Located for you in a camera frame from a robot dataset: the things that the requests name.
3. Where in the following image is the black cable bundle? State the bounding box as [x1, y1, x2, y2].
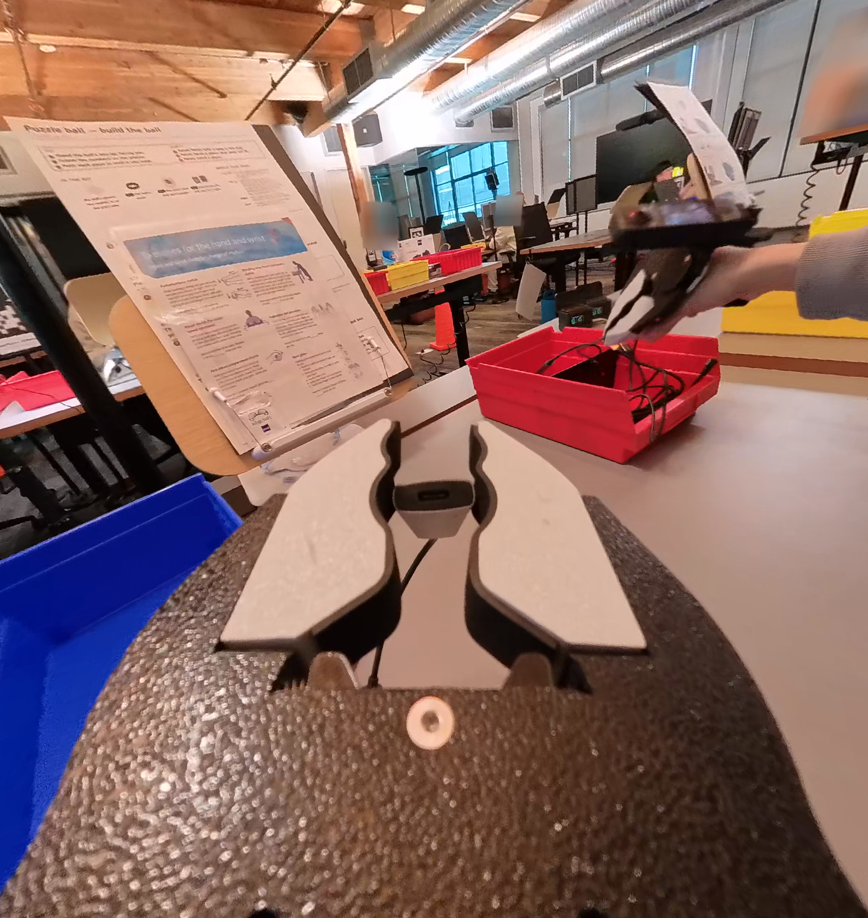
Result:
[536, 341, 719, 440]

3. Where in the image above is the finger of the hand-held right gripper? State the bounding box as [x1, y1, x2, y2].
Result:
[603, 271, 655, 345]

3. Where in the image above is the person's right hand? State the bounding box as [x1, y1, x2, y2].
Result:
[648, 242, 788, 343]

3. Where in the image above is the red plastic tray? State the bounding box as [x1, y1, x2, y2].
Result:
[0, 369, 83, 427]

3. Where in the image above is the large black wall screen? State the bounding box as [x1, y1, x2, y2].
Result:
[595, 115, 693, 205]

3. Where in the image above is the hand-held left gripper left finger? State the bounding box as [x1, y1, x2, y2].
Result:
[219, 419, 405, 671]

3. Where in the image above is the black metal post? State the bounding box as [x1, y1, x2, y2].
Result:
[0, 172, 164, 496]

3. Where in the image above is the white instruction sheet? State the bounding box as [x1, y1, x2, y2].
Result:
[7, 118, 413, 403]

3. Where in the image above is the grey desk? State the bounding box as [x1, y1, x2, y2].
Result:
[208, 337, 868, 918]

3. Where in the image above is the blue banner leaflet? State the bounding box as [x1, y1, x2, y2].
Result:
[111, 219, 392, 456]

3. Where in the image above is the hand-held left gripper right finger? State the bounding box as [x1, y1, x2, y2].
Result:
[465, 420, 649, 671]

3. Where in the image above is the black frame standing desk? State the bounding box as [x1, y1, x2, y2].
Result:
[800, 118, 868, 212]

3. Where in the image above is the black cable orange plug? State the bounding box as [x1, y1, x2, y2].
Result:
[613, 340, 664, 440]

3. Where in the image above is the blue plastic bin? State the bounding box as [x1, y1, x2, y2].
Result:
[0, 473, 244, 912]

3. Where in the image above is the black white fiducial marker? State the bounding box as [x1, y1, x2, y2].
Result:
[0, 301, 33, 356]

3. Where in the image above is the silver USB hub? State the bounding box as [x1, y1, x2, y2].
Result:
[391, 459, 476, 540]

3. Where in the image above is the silver ventilation duct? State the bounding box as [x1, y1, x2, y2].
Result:
[322, 0, 528, 126]
[427, 0, 793, 123]

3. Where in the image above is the instruction sheet on stand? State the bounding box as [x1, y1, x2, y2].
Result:
[64, 122, 417, 478]

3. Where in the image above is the white stand base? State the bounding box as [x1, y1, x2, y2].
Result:
[243, 423, 366, 506]

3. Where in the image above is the rounded wooden stand board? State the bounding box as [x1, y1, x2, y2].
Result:
[64, 273, 119, 338]

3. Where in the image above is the white hanging paper sheet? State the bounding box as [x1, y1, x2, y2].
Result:
[514, 265, 549, 321]

